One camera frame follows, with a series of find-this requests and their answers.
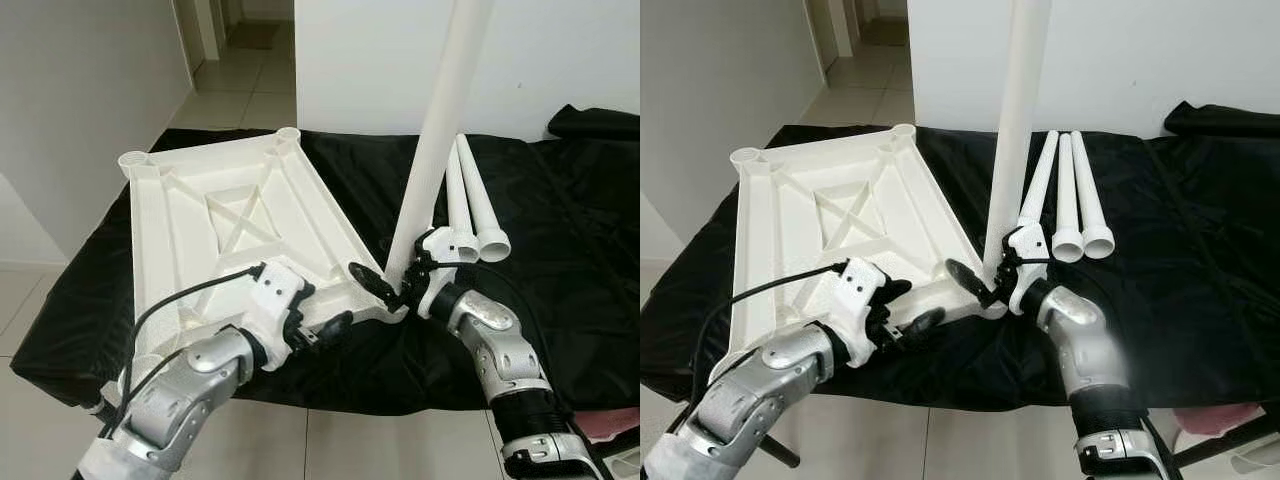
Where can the black fabric table cover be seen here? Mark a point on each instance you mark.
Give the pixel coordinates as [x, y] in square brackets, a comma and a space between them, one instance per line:
[1180, 300]
[560, 300]

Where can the pink plastic object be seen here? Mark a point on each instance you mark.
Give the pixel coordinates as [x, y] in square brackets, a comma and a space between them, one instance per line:
[612, 422]
[1210, 420]

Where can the white plastic table leg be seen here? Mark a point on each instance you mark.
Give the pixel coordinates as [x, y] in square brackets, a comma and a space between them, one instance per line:
[1020, 120]
[1090, 200]
[1068, 200]
[1042, 170]
[440, 120]
[482, 200]
[455, 200]

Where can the white plastic children table top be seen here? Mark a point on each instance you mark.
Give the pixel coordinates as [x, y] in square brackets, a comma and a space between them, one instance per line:
[200, 250]
[800, 250]

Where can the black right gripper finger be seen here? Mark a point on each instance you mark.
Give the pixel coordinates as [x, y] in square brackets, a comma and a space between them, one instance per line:
[968, 277]
[372, 281]

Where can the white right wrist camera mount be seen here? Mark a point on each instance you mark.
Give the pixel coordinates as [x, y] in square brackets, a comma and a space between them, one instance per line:
[1030, 240]
[440, 245]

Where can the black metal table leg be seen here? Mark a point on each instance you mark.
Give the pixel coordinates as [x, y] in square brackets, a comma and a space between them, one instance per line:
[1240, 437]
[780, 452]

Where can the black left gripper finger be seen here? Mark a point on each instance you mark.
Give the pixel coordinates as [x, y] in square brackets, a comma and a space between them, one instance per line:
[925, 322]
[338, 326]
[896, 290]
[306, 291]

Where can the white door frame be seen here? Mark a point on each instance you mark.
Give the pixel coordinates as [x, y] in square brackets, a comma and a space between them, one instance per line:
[840, 25]
[210, 25]

